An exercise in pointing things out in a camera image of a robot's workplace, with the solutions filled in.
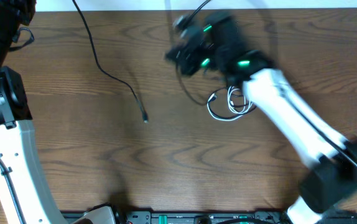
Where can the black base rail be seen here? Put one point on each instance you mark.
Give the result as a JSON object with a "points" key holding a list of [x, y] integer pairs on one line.
{"points": [[147, 217]]}

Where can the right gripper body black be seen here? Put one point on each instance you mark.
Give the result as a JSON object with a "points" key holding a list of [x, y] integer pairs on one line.
{"points": [[204, 57]]}

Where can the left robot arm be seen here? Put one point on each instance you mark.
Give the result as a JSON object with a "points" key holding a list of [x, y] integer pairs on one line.
{"points": [[24, 193]]}

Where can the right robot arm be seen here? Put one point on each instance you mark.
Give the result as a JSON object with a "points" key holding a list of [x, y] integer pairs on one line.
{"points": [[330, 157]]}

